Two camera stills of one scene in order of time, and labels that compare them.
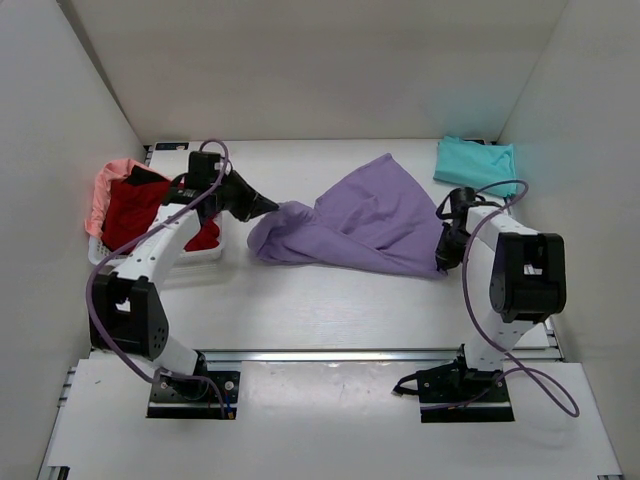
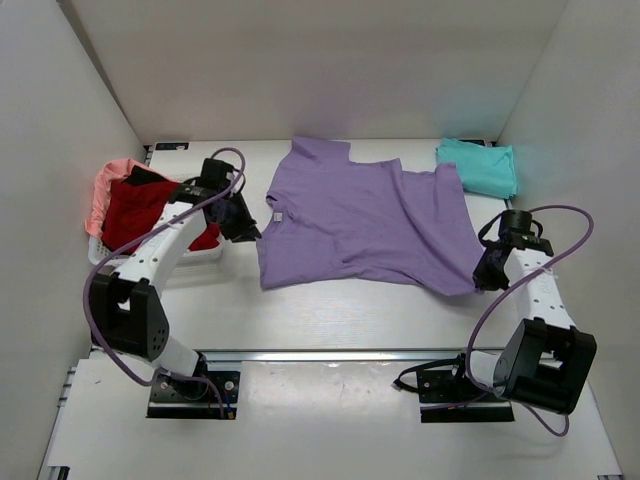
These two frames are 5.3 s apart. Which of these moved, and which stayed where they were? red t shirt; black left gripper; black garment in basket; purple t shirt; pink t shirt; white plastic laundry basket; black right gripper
Moved: black left gripper; black right gripper; purple t shirt
Stayed: white plastic laundry basket; red t shirt; black garment in basket; pink t shirt
